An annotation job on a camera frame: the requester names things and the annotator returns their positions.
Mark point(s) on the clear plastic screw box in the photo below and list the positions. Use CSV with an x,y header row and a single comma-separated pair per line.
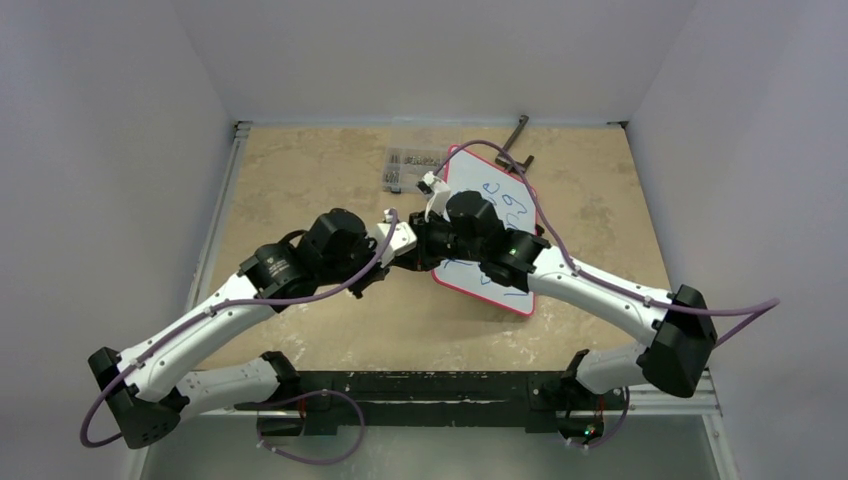
x,y
405,167

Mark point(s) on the pink framed whiteboard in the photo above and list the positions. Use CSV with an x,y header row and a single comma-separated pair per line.
x,y
467,171

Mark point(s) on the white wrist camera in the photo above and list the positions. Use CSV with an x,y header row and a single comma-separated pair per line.
x,y
437,192
393,236

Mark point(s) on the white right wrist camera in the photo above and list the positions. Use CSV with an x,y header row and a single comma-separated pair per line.
x,y
437,192

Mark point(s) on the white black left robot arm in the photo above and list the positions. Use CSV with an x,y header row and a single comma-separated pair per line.
x,y
147,389

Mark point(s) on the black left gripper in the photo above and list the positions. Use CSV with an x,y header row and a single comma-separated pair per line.
x,y
375,273

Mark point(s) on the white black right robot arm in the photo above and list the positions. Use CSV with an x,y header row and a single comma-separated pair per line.
x,y
673,336

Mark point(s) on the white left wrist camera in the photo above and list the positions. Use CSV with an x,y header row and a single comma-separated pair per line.
x,y
393,236

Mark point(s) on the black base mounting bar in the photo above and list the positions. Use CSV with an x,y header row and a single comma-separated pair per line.
x,y
320,402

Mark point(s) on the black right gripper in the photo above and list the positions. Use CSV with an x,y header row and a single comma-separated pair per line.
x,y
428,240

